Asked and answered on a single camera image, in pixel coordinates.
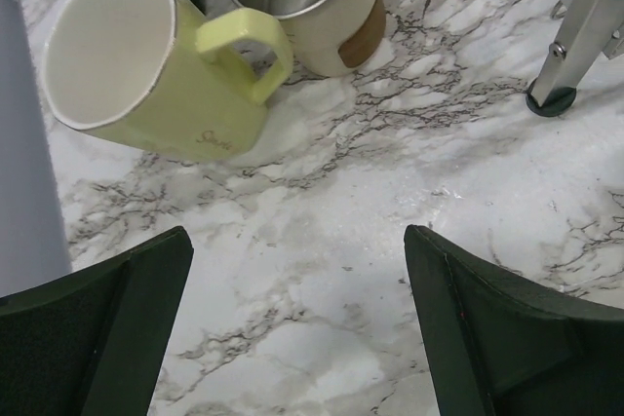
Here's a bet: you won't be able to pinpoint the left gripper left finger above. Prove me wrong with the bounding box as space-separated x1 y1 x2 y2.
1 226 194 415

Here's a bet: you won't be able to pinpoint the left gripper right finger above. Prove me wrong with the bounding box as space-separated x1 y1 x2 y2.
404 225 623 415

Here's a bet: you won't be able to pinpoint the light green mug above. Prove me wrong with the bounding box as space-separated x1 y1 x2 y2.
39 0 293 162

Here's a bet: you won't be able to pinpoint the steel two-tier dish rack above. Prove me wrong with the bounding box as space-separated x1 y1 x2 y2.
526 0 623 117

